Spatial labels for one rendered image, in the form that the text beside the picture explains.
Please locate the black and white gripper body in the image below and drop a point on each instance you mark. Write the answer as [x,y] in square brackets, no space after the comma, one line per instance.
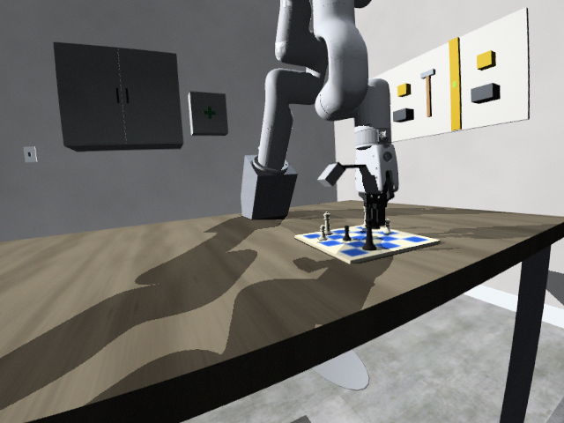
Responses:
[378,157]

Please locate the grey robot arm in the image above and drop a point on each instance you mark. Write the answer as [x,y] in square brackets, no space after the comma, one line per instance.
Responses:
[347,94]

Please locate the blue and cream chessboard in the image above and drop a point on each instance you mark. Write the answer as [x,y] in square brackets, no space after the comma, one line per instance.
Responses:
[352,252]

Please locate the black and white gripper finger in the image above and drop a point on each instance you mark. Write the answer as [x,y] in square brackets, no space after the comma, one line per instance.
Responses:
[379,204]
[368,202]

